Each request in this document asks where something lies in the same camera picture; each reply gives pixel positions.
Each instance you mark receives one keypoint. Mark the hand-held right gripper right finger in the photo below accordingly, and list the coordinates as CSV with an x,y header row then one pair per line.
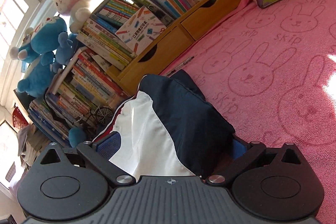
x,y
240,150

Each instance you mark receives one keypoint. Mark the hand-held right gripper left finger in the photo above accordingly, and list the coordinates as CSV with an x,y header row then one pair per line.
x,y
111,144

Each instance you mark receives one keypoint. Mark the navy and white jacket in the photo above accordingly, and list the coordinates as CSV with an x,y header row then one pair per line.
x,y
189,119

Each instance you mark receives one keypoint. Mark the miniature bicycle model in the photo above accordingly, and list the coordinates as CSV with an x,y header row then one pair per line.
x,y
103,115

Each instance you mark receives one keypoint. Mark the blue plush ball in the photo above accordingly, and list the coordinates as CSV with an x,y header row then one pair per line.
x,y
77,137

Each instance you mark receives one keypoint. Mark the wooden desk organizer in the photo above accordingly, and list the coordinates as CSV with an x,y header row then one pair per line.
x,y
126,85

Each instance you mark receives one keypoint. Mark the row of thin blue books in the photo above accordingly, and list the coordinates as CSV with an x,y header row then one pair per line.
x,y
44,119

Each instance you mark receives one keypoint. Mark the stack of papers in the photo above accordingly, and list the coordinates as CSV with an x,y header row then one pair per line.
x,y
27,145

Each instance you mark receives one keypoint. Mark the large white book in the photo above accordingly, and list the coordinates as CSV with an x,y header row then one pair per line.
x,y
65,69

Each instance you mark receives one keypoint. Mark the small red mesh basket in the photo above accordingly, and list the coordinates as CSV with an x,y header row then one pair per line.
x,y
19,119

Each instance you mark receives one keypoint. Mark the clear ballpoint pen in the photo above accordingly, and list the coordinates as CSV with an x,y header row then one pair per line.
x,y
181,65

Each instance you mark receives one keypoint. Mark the dark blue plush toy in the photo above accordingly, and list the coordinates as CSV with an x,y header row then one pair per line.
x,y
64,50

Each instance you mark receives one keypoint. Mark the wooden drawer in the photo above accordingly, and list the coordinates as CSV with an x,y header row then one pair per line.
x,y
168,50
204,22

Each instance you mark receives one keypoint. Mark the white pencil print box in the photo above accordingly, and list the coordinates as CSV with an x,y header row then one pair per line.
x,y
141,29

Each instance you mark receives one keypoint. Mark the light blue cat plush toy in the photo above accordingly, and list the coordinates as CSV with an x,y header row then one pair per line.
x,y
48,35

